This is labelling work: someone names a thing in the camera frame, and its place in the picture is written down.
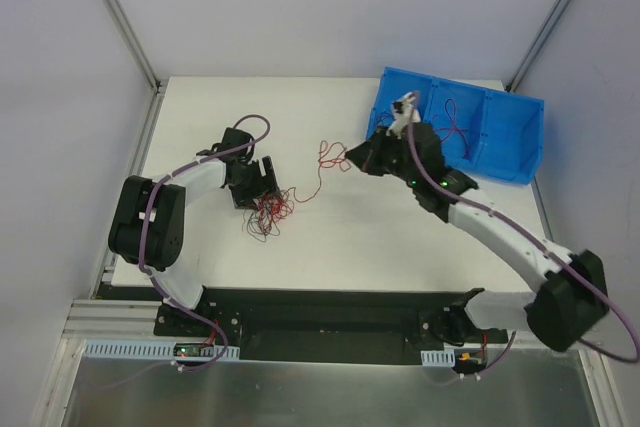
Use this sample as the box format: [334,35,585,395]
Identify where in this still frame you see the red and black wires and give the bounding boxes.
[242,186,297,243]

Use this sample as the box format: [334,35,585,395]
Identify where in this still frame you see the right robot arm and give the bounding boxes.
[345,123,610,352]

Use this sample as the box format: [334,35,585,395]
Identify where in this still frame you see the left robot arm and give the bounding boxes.
[108,126,279,336]

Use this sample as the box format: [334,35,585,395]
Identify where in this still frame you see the blue plastic three-compartment bin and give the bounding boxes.
[365,67,544,184]

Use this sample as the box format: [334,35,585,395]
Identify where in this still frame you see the aluminium front rail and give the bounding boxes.
[63,298,166,339]

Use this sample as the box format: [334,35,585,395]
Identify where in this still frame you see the right white slotted cable duct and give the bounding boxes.
[420,349,456,368]

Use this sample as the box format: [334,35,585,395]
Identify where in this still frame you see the white slotted cable duct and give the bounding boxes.
[420,349,456,368]
[84,340,240,362]

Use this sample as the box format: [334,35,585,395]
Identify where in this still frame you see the left white slotted cable duct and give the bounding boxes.
[84,340,240,362]

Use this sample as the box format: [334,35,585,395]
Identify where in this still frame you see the left aluminium frame post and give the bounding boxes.
[102,0,162,93]

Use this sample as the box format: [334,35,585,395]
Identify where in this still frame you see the aluminium frame post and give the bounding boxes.
[505,0,574,93]
[102,0,162,93]

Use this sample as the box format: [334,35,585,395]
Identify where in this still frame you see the right aluminium frame post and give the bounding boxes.
[505,0,574,93]

